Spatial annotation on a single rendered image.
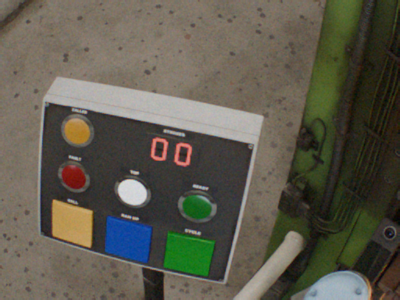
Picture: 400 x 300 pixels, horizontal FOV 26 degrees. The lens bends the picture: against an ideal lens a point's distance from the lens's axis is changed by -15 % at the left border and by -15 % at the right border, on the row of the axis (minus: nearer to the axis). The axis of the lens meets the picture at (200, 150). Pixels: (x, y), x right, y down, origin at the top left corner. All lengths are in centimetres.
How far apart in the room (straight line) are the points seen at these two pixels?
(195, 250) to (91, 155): 22
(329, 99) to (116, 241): 41
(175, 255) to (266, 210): 118
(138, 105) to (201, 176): 14
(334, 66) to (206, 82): 147
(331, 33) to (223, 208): 33
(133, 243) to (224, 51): 149
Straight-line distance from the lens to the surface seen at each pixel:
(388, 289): 160
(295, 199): 180
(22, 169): 278
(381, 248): 115
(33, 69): 297
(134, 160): 148
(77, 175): 151
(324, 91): 153
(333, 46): 142
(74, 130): 147
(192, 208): 150
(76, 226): 157
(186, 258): 155
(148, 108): 146
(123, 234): 155
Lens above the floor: 244
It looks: 61 degrees down
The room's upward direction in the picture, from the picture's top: 5 degrees clockwise
